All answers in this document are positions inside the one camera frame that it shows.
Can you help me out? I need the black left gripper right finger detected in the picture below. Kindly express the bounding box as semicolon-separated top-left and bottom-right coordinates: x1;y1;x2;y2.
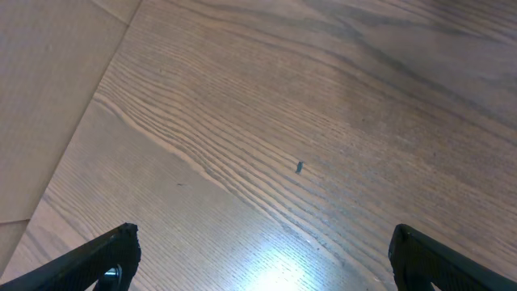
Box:
389;224;516;291

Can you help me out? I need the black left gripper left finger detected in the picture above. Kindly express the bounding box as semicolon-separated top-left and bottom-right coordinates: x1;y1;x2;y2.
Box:
1;223;141;291

